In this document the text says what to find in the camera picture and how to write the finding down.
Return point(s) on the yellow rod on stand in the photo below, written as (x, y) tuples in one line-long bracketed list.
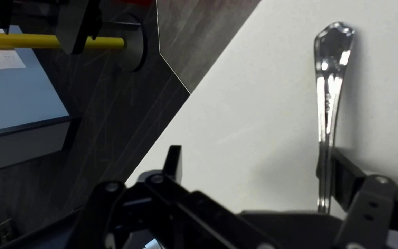
[(29, 41)]

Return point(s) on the silver metal spoon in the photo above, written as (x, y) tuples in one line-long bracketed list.
[(332, 53)]

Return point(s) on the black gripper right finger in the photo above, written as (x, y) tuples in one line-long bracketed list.
[(370, 202)]

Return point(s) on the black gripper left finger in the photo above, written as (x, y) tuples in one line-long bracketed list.
[(160, 207)]

